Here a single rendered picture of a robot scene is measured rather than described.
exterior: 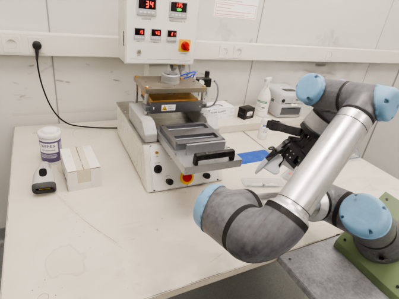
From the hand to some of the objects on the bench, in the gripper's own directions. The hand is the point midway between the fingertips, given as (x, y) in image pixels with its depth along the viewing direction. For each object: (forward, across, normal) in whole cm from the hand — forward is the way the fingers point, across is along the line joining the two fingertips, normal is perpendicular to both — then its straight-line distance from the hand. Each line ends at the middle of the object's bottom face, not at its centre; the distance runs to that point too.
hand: (265, 170), depth 99 cm
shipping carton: (+50, -26, +47) cm, 74 cm away
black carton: (+20, +78, +56) cm, 98 cm away
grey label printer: (+11, +108, +52) cm, 120 cm away
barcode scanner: (+55, -38, +50) cm, 83 cm away
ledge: (+26, +81, +58) cm, 103 cm away
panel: (+32, +3, +20) cm, 37 cm away
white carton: (+29, +60, +65) cm, 93 cm away
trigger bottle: (+16, +90, +54) cm, 106 cm away
